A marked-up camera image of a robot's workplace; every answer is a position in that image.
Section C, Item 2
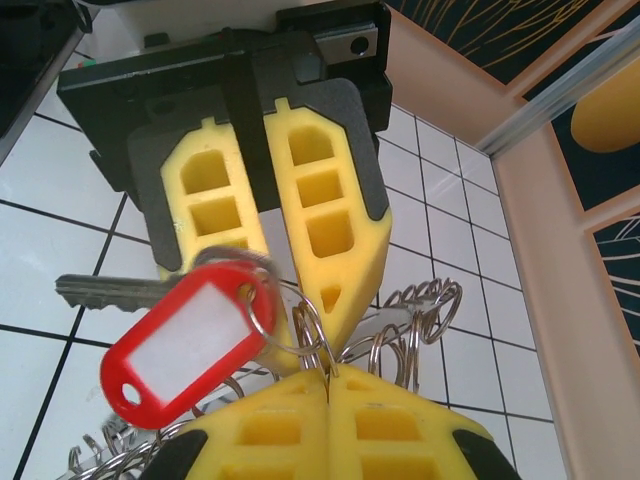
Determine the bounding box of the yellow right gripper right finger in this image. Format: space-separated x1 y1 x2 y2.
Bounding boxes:
328 364 520 480

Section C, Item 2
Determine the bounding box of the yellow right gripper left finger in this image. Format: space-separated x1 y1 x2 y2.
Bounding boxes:
141 371 333 480

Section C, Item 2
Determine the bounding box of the round metal keyring plate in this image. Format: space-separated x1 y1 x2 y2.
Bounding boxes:
67 277 464 480

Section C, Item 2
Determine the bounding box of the silver key with red tag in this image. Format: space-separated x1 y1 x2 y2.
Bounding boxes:
53 243 275 315

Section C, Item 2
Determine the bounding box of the red plastic key tag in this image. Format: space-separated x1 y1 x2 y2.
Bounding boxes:
101 263 275 430

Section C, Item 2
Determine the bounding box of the dark panel with feather leaves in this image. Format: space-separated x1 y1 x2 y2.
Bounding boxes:
584 212 640 349

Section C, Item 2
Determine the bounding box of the dark panel with yellow oval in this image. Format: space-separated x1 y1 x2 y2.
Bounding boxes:
549 69 640 214

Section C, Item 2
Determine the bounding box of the aluminium frame post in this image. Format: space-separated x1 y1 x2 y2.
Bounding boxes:
473 23 640 157

